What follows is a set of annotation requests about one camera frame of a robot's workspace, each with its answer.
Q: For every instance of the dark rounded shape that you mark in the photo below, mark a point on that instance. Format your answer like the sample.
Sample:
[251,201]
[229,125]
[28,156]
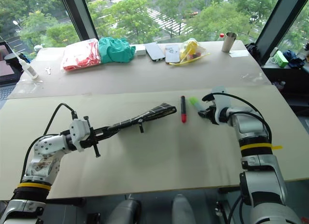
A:
[126,212]

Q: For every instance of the metal cup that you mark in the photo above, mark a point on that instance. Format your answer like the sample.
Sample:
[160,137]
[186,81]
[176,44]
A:
[228,42]

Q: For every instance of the yellow clear plastic bag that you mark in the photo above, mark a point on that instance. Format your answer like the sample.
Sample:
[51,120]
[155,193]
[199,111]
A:
[192,51]

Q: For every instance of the red capped bottle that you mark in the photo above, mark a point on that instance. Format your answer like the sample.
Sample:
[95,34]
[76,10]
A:
[221,36]

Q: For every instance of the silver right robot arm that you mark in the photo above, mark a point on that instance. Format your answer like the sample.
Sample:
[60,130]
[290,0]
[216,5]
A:
[253,127]

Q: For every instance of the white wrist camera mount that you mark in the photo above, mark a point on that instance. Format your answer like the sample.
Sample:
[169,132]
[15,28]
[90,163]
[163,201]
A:
[221,103]
[78,132]

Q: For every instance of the small white box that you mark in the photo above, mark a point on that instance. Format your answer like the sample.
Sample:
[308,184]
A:
[140,50]

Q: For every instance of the white phone case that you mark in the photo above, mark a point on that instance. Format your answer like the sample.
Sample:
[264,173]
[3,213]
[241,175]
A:
[172,53]

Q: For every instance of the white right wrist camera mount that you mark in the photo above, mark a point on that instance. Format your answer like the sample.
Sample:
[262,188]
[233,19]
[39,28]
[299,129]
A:
[221,103]

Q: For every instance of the blue cloth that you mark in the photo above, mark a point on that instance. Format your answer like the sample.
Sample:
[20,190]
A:
[293,58]

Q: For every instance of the dark window frame post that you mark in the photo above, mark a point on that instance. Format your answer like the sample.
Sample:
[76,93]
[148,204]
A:
[77,14]
[277,23]

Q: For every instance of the dark laptop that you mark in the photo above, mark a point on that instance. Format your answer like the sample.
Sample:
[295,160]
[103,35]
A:
[6,64]

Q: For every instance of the black grid pouch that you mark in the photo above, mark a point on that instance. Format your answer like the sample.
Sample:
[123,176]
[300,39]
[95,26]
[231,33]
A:
[149,114]

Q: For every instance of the green highlighter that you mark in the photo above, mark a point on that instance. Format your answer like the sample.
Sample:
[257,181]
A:
[194,102]

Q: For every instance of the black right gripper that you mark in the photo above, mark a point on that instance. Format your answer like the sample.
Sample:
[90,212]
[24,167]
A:
[211,114]

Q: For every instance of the green white box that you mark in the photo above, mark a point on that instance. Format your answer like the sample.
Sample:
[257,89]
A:
[281,59]

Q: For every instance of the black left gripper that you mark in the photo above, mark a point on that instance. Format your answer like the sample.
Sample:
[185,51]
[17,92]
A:
[89,139]

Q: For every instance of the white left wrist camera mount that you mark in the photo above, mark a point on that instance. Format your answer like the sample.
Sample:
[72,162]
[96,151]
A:
[78,132]

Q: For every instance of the white nozzle tube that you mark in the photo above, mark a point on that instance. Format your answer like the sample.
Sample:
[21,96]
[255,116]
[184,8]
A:
[27,68]

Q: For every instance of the red marker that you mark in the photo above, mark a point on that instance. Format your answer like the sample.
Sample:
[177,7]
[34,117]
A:
[184,110]

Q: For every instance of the red white packaged bag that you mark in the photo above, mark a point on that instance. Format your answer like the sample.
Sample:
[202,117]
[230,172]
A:
[80,55]

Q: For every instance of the white paper card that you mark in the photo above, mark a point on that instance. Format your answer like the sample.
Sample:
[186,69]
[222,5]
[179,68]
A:
[238,54]

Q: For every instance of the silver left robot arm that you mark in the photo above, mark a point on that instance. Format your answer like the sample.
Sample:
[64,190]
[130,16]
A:
[41,146]

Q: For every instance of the green cloth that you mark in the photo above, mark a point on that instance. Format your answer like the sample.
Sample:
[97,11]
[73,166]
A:
[116,50]

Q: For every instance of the dark screen smartphone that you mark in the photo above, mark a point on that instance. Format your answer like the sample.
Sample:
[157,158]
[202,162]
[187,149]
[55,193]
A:
[155,51]

